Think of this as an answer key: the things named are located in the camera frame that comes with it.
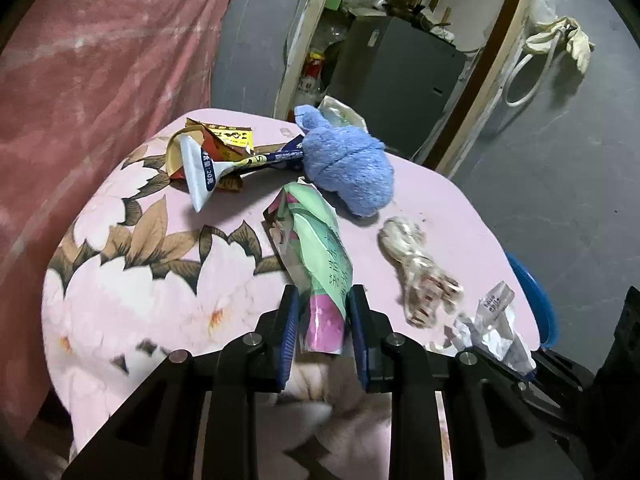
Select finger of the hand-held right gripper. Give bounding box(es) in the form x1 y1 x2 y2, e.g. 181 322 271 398
525 347 598 391
520 380 586 461

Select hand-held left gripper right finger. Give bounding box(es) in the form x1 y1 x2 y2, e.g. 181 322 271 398
347 284 586 480

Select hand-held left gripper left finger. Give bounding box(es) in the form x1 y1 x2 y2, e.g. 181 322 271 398
62 285 301 480

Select blue plastic bin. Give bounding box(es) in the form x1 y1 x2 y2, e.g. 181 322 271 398
505 251 557 351

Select white wrapper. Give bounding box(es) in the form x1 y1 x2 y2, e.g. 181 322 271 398
442 280 536 373

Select clear plastic wrapper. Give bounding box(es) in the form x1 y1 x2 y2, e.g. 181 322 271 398
377 216 463 328

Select green pink snack packet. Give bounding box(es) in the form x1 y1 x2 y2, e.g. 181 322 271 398
263 182 353 356

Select blue terry towel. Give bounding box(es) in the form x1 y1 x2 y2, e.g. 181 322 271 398
294 104 396 217

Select orange yellow snack packet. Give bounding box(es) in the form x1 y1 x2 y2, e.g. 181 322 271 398
166 117 256 193

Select pink floral covered table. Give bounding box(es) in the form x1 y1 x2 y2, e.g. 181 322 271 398
42 107 546 480

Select dark blue wrapper strip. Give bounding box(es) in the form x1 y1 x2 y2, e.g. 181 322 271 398
220 140 306 181

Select white blue tube packet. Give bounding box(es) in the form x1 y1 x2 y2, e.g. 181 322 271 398
179 135 236 212

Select clear plastic packet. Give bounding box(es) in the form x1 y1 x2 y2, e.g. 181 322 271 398
318 95 368 131

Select red label bottle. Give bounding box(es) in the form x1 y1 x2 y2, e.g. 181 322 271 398
299 50 323 106

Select grey cabinet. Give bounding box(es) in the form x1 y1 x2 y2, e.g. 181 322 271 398
327 16 468 153

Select pink red cloth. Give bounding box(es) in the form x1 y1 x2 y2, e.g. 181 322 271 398
0 0 233 441

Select white rubber gloves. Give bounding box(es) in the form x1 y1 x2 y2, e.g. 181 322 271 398
527 16 596 73

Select clear plastic bag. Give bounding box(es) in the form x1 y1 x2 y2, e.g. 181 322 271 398
534 0 562 26

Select white hose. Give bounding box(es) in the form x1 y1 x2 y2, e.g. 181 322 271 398
502 35 558 108

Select wooden door frame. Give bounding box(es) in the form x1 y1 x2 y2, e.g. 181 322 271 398
272 0 546 176

